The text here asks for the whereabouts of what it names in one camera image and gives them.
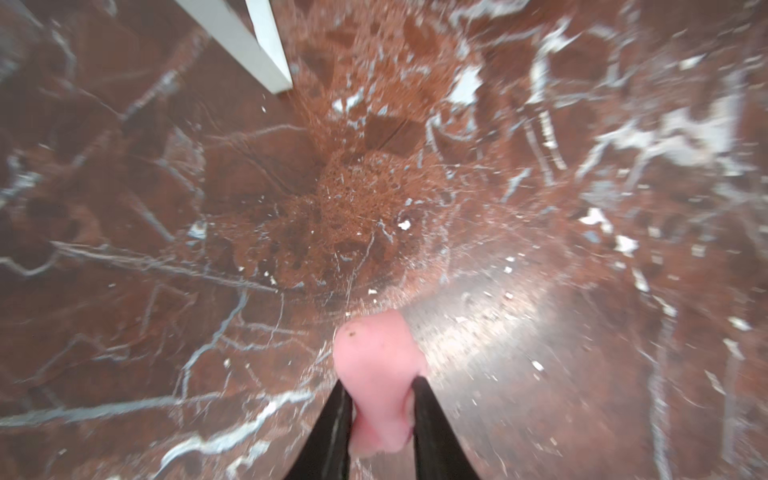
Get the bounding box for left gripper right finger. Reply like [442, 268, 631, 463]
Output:
[412, 376, 480, 480]

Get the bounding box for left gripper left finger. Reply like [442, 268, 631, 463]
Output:
[283, 380, 353, 480]

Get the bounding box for pink pig toy cluster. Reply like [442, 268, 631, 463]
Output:
[332, 310, 428, 458]

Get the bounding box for white two-tier metal shelf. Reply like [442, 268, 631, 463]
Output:
[176, 0, 293, 94]

